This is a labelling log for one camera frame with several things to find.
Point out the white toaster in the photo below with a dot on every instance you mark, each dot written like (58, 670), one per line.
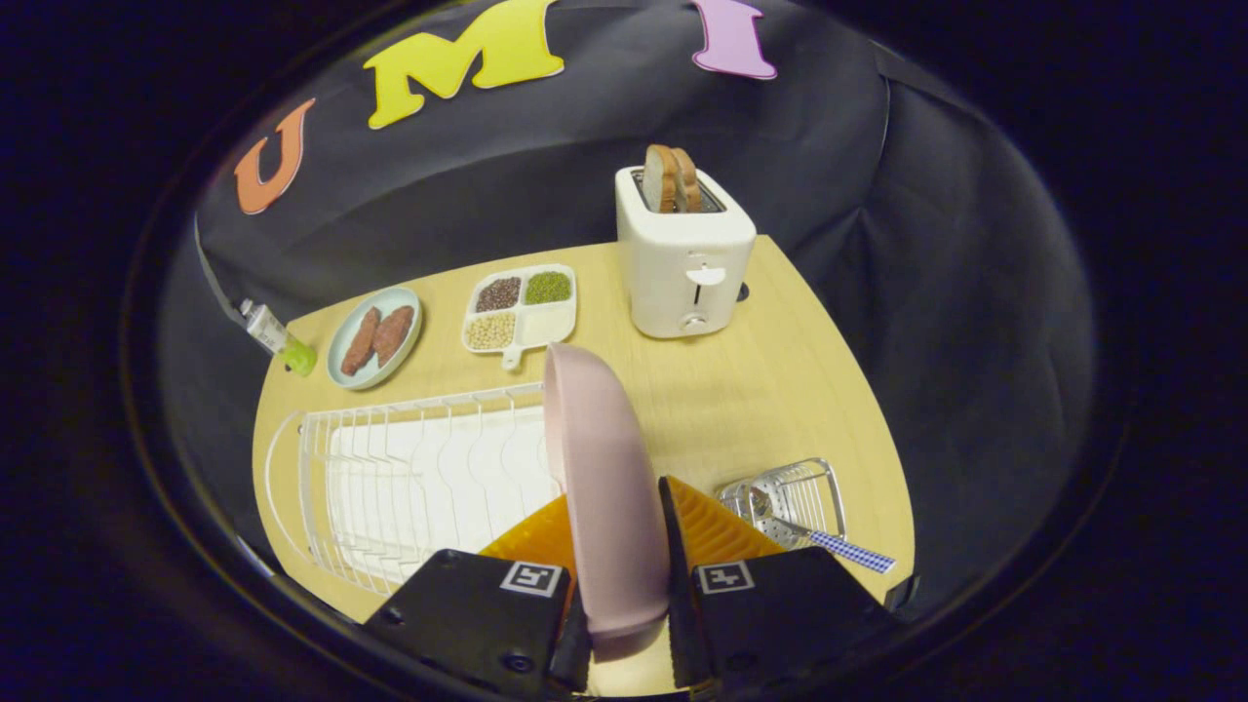
(673, 263)

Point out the pink plate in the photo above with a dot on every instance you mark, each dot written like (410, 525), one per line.
(604, 468)

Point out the black backdrop cloth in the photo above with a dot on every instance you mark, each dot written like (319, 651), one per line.
(487, 175)

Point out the green dish soap bottle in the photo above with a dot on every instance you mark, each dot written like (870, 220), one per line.
(278, 336)

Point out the white divided tray with beans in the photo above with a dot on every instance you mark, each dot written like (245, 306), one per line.
(546, 327)

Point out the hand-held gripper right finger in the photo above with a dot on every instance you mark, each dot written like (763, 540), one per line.
(678, 585)

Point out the brown sausage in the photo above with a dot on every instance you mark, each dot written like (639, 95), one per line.
(361, 341)
(393, 333)

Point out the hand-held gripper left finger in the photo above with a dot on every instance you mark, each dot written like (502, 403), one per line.
(468, 614)

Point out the light blue oval plate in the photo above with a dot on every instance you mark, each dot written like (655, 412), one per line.
(403, 351)

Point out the brown bread slice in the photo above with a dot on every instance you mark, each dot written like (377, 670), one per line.
(690, 180)
(660, 180)

